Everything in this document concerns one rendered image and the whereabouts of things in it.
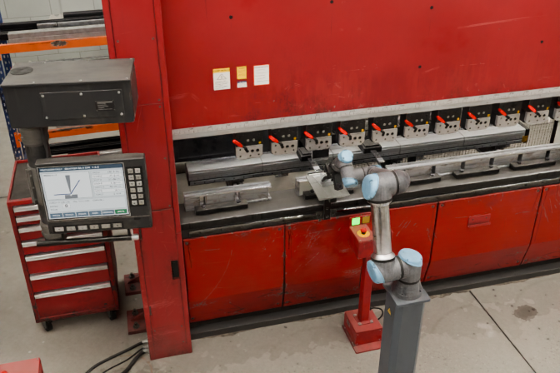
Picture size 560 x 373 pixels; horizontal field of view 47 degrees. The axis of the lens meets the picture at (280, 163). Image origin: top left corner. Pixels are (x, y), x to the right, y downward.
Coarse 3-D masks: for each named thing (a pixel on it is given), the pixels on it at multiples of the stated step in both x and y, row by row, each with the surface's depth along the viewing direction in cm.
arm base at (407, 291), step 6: (396, 282) 320; (402, 282) 316; (414, 282) 315; (420, 282) 320; (396, 288) 319; (402, 288) 317; (408, 288) 316; (414, 288) 316; (420, 288) 321; (396, 294) 319; (402, 294) 319; (408, 294) 316; (414, 294) 317; (420, 294) 319; (408, 300) 318
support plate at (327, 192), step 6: (318, 174) 380; (312, 180) 374; (312, 186) 367; (318, 186) 367; (324, 186) 367; (330, 186) 367; (318, 192) 362; (324, 192) 362; (330, 192) 362; (336, 192) 362; (342, 192) 362; (348, 192) 362; (318, 198) 357; (324, 198) 357; (330, 198) 358
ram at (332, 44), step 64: (192, 0) 311; (256, 0) 318; (320, 0) 327; (384, 0) 336; (448, 0) 345; (512, 0) 354; (192, 64) 326; (256, 64) 335; (320, 64) 344; (384, 64) 354; (448, 64) 364; (512, 64) 375; (256, 128) 353
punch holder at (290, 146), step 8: (280, 128) 356; (288, 128) 358; (296, 128) 359; (272, 136) 357; (280, 136) 359; (288, 136) 360; (296, 136) 361; (272, 144) 360; (288, 144) 362; (296, 144) 363; (272, 152) 362; (280, 152) 363; (288, 152) 365
